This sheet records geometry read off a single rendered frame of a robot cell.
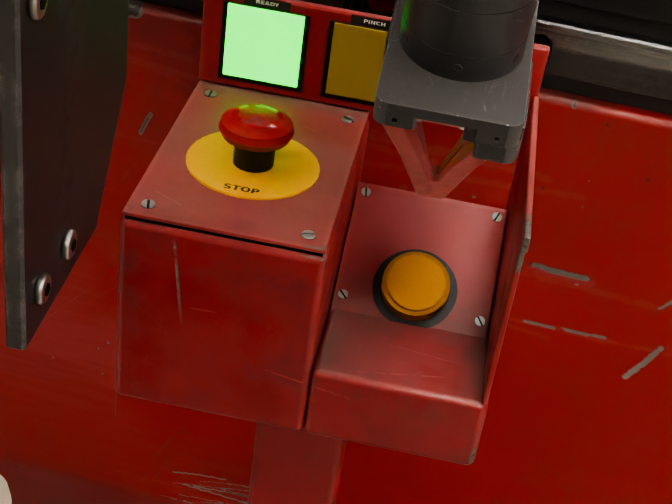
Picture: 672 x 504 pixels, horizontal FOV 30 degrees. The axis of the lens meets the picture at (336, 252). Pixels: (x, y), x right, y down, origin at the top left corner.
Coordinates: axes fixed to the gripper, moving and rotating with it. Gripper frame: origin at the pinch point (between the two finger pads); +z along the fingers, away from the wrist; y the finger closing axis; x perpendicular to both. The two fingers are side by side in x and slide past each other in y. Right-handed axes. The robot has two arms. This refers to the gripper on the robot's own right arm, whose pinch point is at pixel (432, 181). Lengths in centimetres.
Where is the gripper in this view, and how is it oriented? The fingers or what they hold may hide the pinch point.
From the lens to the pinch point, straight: 63.9
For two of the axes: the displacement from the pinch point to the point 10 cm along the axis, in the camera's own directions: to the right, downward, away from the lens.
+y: 1.8, -7.3, 6.6
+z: -0.9, 6.6, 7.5
